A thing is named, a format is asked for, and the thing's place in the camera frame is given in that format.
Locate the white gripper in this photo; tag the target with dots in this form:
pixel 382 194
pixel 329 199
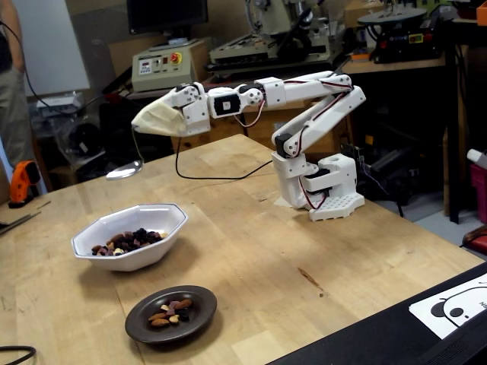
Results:
pixel 195 113

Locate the metal spoon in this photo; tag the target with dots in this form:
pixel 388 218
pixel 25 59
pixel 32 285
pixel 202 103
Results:
pixel 123 172

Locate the trail mix pile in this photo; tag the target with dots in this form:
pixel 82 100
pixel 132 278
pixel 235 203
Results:
pixel 129 241

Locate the white octagonal bowl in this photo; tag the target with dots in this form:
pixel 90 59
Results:
pixel 125 262

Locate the scooped nuts and fruit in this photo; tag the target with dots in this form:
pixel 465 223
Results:
pixel 184 303

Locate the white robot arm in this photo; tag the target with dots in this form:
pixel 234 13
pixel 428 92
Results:
pixel 312 87

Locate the dark brown plate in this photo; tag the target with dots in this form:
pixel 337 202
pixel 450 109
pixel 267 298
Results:
pixel 201 304

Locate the beige tape wrap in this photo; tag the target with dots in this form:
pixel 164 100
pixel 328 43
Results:
pixel 160 119

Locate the beige control box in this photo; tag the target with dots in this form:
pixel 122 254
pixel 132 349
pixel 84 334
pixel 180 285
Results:
pixel 163 76

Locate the black plastic crate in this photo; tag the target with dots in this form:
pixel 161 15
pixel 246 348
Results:
pixel 121 125

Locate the black computer monitor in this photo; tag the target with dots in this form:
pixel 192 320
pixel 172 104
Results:
pixel 167 15

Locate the clear plastic bag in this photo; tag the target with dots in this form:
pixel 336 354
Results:
pixel 83 140

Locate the beige milling machine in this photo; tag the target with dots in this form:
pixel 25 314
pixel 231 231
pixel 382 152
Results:
pixel 266 19

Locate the white flat box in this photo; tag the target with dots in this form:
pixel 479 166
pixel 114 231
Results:
pixel 61 102

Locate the white board panel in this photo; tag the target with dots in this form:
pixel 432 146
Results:
pixel 53 45

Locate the person in khaki trousers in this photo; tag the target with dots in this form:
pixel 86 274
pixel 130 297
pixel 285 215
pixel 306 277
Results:
pixel 11 114

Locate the orange black hand tool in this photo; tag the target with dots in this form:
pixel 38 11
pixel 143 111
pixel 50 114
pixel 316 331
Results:
pixel 22 178

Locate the wooden shelf board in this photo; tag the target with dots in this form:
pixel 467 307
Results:
pixel 380 67

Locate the tan cardboard box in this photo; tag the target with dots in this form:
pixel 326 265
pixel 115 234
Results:
pixel 361 15

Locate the thin grey flat bar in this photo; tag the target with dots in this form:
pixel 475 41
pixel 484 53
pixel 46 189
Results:
pixel 15 222

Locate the small nut serving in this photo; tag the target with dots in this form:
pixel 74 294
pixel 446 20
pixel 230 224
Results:
pixel 160 323

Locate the black scroll saw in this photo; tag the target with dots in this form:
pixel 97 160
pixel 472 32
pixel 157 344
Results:
pixel 403 42

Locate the white plastic item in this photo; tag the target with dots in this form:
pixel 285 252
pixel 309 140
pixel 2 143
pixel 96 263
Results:
pixel 477 157

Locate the large black device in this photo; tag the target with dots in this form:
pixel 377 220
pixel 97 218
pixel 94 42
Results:
pixel 380 342

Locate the pink plastic bin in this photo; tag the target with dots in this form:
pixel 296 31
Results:
pixel 480 190

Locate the small orange item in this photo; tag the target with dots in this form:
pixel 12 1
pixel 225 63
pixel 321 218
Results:
pixel 482 14

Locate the white panda card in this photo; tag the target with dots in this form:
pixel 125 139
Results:
pixel 426 310

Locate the red chair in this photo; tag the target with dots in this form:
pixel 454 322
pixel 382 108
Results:
pixel 477 241

